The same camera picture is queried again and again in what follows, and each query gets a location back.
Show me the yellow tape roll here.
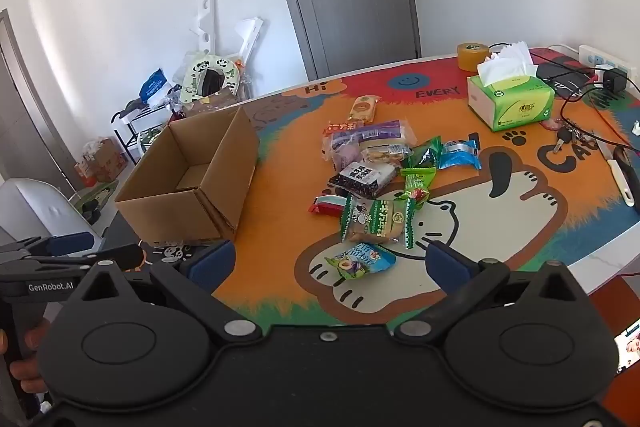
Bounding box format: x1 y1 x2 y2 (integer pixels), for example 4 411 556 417
456 41 493 72

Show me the short white perforated board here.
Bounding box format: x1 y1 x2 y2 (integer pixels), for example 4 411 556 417
234 18 264 62

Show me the green white cow packet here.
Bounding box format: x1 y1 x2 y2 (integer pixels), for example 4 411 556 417
340 196 416 250

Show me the white plastic tool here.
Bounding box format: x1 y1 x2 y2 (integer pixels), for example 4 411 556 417
606 157 633 208

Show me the bright green snack packet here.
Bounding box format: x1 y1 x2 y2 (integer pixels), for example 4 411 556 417
401 167 437 206

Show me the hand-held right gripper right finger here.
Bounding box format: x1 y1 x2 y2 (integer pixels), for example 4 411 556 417
395 241 592 348

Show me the white power strip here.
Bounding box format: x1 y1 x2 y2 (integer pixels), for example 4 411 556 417
579 44 640 80

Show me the orange print cardboard box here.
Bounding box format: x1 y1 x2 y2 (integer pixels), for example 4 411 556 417
75 138 126 185

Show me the orange rice cracker packet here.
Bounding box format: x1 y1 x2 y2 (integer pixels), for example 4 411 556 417
348 94 379 124

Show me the dark green snack packet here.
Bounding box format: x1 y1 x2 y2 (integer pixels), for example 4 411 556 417
400 136 443 170

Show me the pink round snack packet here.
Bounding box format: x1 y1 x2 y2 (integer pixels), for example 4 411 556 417
327 142 363 170

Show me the taped brown cardboard box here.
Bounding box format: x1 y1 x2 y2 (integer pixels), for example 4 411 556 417
182 87 246 118

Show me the person's left hand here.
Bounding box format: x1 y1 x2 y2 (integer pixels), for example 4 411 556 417
0 317 53 395

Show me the blue white bag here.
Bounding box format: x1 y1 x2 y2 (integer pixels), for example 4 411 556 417
140 68 173 105

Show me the black shoe rack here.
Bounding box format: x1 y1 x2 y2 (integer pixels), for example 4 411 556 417
111 104 173 165

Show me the grey doorway frame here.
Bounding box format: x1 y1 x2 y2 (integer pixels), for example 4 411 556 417
0 9 83 188

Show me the red orange snack packet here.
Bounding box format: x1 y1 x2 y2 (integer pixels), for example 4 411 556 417
324 121 357 138

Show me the green panda toilet seat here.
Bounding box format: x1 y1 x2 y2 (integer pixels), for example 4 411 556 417
181 53 240 105

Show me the clear cookie packet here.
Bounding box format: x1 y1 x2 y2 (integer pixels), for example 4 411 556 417
362 143 412 165

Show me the black cable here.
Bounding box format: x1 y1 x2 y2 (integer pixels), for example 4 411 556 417
559 77 640 152

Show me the grey chair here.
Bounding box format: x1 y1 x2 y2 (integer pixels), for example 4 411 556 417
0 177 101 253

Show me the purple clear snack packet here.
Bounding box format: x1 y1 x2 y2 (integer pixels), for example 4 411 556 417
331 119 417 148

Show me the tall white perforated board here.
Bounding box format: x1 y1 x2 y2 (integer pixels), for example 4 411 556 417
189 0 217 58

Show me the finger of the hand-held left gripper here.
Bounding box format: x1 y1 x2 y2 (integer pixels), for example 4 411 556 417
0 232 97 261
30 243 146 273

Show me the green cartoon floor mat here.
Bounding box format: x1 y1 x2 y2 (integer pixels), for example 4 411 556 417
75 179 121 214

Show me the smartphone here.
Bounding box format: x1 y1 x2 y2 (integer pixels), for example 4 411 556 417
612 319 640 375

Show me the light blue snack packet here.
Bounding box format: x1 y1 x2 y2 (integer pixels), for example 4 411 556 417
325 243 397 280

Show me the black charger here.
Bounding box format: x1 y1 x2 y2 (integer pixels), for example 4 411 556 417
602 66 626 94

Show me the black snack packet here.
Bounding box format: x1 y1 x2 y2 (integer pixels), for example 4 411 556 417
328 161 396 199

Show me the black pouch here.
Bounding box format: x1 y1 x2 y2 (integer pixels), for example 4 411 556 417
537 62 596 100

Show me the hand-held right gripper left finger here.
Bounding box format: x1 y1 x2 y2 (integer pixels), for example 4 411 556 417
75 239 263 348

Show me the green tissue box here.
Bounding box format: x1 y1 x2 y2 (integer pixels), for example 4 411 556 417
467 41 556 132

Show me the bunch of keys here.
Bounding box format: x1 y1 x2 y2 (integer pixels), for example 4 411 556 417
547 119 598 155

